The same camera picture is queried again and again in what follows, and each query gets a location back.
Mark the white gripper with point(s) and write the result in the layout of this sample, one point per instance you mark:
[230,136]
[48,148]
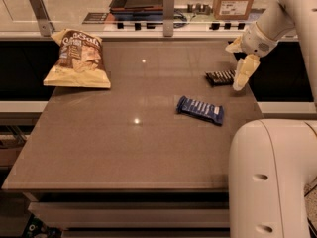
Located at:
[257,41]

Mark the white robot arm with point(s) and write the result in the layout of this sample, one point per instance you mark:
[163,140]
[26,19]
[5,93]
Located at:
[272,160]

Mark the black chocolate rxbar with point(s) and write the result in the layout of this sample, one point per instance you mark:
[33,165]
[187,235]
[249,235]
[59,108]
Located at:
[218,78]

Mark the blue rxbar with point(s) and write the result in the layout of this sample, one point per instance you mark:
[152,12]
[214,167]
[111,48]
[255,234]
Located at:
[200,110]

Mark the brown chip bag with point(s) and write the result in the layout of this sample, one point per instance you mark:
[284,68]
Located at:
[80,62]

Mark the cardboard box with label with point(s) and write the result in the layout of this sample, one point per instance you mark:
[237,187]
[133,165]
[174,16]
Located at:
[232,9]

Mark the grey table drawer unit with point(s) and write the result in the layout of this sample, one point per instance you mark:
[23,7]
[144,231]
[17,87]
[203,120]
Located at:
[194,210]

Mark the grey metal bracket centre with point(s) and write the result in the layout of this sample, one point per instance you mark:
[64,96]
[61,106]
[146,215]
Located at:
[168,14]

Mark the grey metal bracket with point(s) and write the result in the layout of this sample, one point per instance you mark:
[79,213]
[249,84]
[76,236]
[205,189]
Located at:
[168,14]
[44,22]

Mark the grey metal bracket left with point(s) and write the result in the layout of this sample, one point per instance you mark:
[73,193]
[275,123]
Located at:
[44,22]

